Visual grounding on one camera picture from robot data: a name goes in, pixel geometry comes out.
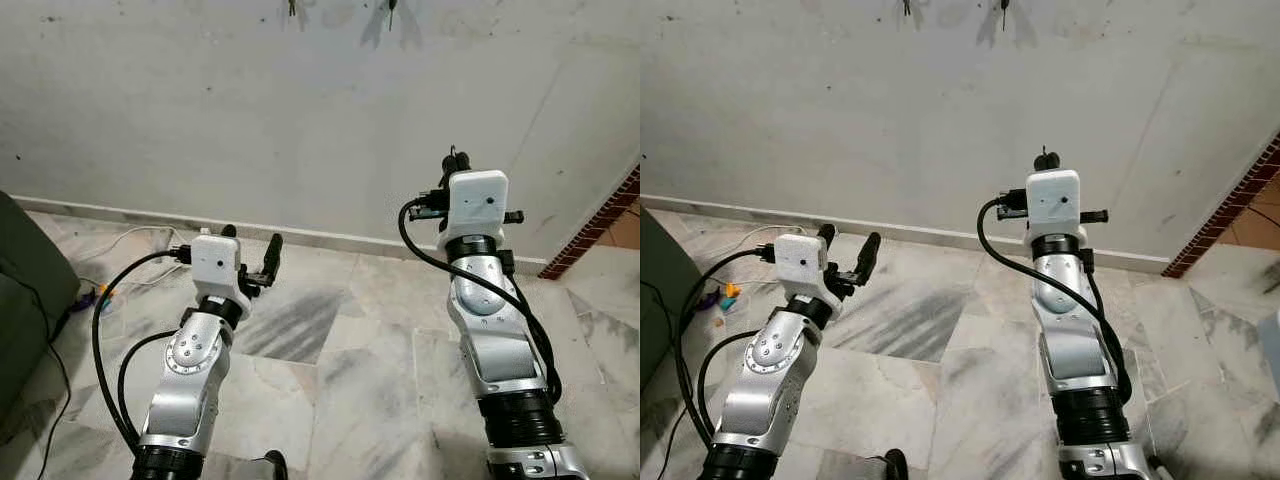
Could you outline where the white floor cable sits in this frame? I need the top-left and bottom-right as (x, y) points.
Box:
(700, 225), (781, 291)
(72, 225), (193, 293)

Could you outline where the green leather sofa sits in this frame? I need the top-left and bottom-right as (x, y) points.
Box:
(640, 205), (703, 391)
(0, 190), (83, 426)

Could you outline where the white skirting board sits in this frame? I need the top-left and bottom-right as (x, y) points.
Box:
(640, 195), (1171, 276)
(10, 195), (549, 279)

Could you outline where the short black left arm cable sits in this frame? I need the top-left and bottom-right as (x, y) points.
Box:
(696, 330), (763, 438)
(117, 330), (179, 441)

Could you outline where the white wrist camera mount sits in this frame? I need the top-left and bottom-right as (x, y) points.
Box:
(775, 233), (831, 301)
(1024, 169), (1084, 249)
(437, 170), (510, 253)
(189, 232), (242, 303)

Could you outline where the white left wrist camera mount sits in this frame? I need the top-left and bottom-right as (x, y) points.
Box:
(775, 233), (831, 301)
(189, 232), (242, 303)

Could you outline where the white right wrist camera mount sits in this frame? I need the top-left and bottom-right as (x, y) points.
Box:
(1024, 169), (1084, 249)
(437, 170), (510, 253)

